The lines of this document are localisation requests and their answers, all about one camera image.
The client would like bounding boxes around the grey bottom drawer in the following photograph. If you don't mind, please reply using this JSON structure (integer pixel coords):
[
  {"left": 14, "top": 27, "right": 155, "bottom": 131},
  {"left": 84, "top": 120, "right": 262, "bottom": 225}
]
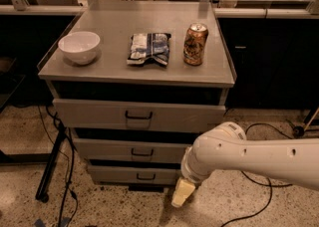
[{"left": 88, "top": 165, "right": 180, "bottom": 185}]

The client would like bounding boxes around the grey drawer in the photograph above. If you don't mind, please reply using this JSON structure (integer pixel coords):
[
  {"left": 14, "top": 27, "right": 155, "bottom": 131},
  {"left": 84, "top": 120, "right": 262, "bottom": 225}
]
[
  {"left": 53, "top": 99, "right": 225, "bottom": 132},
  {"left": 88, "top": 165, "right": 180, "bottom": 185},
  {"left": 74, "top": 138, "right": 188, "bottom": 163}
]

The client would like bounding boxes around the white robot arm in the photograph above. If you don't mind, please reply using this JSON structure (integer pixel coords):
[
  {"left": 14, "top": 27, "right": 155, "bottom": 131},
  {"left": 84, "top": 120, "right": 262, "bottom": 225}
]
[{"left": 171, "top": 121, "right": 319, "bottom": 207}]

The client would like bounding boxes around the grey middle drawer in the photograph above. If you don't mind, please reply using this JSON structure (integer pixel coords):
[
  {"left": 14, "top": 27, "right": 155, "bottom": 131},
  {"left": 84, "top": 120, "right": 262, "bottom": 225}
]
[{"left": 74, "top": 138, "right": 188, "bottom": 163}]

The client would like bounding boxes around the grey drawer cabinet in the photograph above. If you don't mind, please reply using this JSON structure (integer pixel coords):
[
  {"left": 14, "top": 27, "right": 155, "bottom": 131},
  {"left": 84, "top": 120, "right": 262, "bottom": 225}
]
[{"left": 39, "top": 1, "right": 235, "bottom": 190}]

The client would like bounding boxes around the grey top drawer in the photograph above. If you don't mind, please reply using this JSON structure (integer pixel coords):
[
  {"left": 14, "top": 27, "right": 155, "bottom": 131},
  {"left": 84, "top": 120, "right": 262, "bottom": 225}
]
[{"left": 53, "top": 99, "right": 225, "bottom": 132}]

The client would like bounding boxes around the black caster wheel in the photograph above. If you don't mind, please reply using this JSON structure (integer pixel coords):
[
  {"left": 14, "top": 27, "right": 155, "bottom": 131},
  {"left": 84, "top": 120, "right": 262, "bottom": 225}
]
[{"left": 292, "top": 125, "right": 305, "bottom": 138}]

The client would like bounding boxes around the black stand leg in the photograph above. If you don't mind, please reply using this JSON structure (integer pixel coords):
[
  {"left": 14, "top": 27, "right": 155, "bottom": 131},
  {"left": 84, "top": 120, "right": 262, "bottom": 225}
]
[{"left": 35, "top": 122, "right": 65, "bottom": 203}]

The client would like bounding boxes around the blue white snack bag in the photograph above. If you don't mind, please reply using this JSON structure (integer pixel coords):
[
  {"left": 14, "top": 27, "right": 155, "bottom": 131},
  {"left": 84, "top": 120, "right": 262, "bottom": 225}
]
[{"left": 127, "top": 33, "right": 171, "bottom": 67}]

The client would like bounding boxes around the orange soda can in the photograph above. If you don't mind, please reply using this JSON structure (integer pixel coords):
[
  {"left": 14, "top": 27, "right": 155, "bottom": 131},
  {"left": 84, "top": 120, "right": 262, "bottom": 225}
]
[{"left": 183, "top": 23, "right": 208, "bottom": 66}]

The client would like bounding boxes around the white ceramic bowl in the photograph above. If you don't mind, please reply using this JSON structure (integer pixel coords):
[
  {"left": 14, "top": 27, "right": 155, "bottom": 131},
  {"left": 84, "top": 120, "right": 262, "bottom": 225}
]
[{"left": 58, "top": 31, "right": 101, "bottom": 65}]

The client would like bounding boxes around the black floor cable right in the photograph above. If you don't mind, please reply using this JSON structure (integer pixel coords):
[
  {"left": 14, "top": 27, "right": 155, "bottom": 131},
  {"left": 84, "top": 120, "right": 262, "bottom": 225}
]
[{"left": 219, "top": 122, "right": 295, "bottom": 227}]

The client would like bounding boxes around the black cables left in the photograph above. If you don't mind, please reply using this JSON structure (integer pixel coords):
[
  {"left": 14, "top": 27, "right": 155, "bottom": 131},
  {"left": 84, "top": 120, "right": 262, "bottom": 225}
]
[{"left": 37, "top": 105, "right": 80, "bottom": 227}]

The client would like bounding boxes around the white horizontal rail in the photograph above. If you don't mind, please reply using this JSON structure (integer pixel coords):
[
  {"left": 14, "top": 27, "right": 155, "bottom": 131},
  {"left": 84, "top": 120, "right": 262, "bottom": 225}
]
[{"left": 0, "top": 5, "right": 319, "bottom": 19}]

